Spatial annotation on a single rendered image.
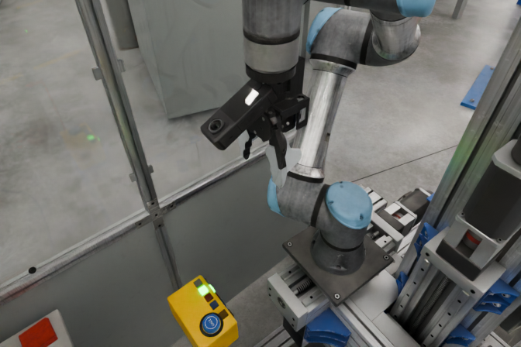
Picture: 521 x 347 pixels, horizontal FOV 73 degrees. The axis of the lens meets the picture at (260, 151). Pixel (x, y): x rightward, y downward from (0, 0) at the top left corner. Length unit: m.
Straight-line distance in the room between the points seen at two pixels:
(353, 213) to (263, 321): 1.31
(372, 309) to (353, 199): 0.35
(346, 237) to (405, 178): 2.00
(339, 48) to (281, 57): 0.41
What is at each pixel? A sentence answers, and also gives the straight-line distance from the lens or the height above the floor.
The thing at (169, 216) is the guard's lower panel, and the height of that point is 0.93.
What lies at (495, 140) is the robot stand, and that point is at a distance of 0.77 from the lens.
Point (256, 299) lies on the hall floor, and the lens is 2.13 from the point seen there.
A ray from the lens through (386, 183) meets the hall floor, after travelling 2.80.
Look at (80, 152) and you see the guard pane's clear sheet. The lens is 1.01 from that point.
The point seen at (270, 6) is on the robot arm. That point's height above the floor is 1.77.
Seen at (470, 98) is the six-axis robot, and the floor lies 0.03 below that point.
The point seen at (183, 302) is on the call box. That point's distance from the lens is 0.95.
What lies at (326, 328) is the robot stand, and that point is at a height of 0.90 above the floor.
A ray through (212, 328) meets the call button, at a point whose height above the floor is 1.08.
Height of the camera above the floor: 1.92
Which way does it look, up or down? 42 degrees down
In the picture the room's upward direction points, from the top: straight up
